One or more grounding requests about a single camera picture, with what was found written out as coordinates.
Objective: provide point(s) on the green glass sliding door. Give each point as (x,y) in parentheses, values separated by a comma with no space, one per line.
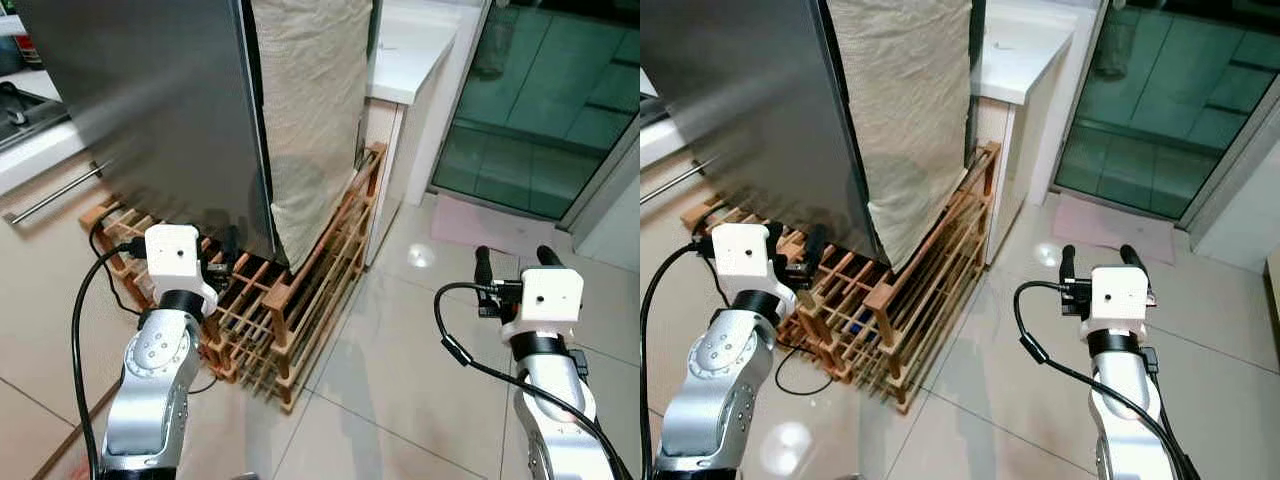
(1160,110)
(540,100)

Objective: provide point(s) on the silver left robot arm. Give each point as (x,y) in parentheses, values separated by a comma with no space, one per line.
(150,385)
(715,385)

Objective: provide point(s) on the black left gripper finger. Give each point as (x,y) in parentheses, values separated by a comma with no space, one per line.
(775,238)
(231,246)
(815,246)
(204,244)

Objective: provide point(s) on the grey steel fridge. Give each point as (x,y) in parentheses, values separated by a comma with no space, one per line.
(740,100)
(150,100)

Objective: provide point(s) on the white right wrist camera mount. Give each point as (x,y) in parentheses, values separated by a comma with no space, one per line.
(550,295)
(1115,295)

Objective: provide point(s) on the dark kitchen sink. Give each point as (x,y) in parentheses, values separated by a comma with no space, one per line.
(25,115)

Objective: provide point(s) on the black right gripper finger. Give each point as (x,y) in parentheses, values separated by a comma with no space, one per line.
(1133,257)
(483,265)
(1068,263)
(550,258)

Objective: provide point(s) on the wooden slatted rack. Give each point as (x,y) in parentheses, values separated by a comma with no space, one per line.
(880,340)
(270,340)

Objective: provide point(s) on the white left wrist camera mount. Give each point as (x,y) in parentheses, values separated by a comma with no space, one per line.
(740,250)
(172,250)

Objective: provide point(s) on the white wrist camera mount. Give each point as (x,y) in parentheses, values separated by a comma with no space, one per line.
(172,250)
(1115,295)
(740,250)
(550,295)

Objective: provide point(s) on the narrow white-topped cabinet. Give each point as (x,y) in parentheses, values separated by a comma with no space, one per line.
(1030,40)
(420,50)

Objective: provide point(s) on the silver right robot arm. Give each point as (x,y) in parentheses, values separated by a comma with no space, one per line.
(555,405)
(1125,410)

